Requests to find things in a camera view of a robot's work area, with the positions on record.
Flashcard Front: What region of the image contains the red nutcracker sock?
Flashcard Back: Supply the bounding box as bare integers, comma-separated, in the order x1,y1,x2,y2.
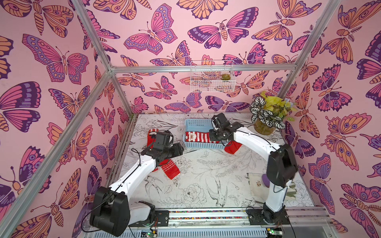
147,129,159,148

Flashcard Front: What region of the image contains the plain red sock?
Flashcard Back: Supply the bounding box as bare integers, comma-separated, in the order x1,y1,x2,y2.
224,141,242,155

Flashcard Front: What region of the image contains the red white striped sock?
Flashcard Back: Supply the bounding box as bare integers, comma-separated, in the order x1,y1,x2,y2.
185,131,211,143

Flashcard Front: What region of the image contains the red patterned christmas sock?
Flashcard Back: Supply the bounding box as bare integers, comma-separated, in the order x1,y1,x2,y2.
153,159,180,180

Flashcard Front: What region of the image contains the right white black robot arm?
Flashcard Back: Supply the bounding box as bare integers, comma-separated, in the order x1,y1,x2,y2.
209,113,298,225

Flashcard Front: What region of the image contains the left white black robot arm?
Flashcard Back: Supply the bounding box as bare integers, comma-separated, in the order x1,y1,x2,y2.
87,131,184,237

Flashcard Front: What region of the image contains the light blue plastic basket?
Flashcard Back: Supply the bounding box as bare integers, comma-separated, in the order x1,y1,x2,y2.
183,119,225,150

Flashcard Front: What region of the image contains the potted plant in glass vase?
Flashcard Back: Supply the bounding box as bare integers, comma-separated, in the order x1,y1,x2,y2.
250,91,297,135

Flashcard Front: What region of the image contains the small green succulent plant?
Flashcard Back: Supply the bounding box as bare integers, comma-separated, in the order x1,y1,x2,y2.
220,73,231,81

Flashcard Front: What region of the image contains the white wire wall basket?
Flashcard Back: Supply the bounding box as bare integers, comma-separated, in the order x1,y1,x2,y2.
189,63,236,94

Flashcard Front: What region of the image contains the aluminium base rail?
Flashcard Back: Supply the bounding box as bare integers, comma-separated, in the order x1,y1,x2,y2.
80,206,337,238

